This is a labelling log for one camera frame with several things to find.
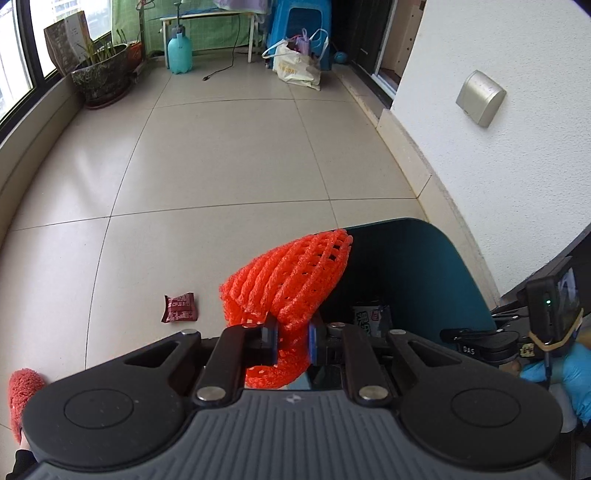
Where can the person's right hand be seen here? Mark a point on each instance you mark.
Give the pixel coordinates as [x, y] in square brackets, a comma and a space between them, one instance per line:
[570, 374]

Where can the white printed package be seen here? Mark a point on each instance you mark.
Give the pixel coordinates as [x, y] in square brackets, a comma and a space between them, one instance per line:
[369, 319]

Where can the teal spray bottle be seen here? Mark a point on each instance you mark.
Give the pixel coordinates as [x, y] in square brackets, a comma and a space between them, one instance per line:
[179, 50]

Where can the dark red snack wrapper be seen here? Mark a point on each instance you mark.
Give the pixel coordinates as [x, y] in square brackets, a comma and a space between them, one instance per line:
[179, 308]

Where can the red fuzzy slipper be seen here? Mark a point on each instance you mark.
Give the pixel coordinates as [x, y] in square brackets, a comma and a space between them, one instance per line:
[23, 392]

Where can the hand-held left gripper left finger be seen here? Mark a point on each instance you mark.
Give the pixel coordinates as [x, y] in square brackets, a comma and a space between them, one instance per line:
[272, 335]

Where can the white folding table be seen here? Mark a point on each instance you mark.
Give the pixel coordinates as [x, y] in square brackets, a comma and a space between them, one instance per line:
[207, 17]

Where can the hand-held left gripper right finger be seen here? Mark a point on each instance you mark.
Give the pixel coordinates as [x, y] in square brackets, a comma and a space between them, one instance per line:
[312, 342]

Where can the green checked cloth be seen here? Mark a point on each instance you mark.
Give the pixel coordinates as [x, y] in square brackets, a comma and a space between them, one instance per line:
[207, 34]

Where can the small blue ball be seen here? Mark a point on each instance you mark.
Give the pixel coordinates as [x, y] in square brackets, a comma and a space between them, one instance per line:
[341, 57]

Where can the brown cardboard box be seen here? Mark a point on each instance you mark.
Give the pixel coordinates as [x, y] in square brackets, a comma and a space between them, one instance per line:
[64, 39]

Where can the orange foam fruit net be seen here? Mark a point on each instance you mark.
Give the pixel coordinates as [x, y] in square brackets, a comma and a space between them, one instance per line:
[286, 281]

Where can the cream tote bag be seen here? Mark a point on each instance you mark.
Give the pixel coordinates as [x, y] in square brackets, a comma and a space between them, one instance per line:
[295, 64]

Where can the dark framed window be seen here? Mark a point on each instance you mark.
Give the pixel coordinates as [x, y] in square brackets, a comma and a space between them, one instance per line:
[23, 55]

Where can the purple cloth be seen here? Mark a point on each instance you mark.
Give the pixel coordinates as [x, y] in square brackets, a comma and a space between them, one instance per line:
[242, 3]

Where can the small orange pot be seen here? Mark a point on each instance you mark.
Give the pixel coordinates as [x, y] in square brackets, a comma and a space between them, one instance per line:
[135, 53]

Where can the blue plastic stool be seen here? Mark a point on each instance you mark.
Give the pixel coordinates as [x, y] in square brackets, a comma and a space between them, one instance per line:
[295, 23]

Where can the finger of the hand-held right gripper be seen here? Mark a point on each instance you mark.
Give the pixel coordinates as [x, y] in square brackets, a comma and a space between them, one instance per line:
[485, 344]

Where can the large ceramic flower pot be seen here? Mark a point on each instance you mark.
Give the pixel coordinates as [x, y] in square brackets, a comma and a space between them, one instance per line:
[101, 74]

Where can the teal plastic bin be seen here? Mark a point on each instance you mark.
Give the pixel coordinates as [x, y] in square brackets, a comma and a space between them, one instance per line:
[415, 272]

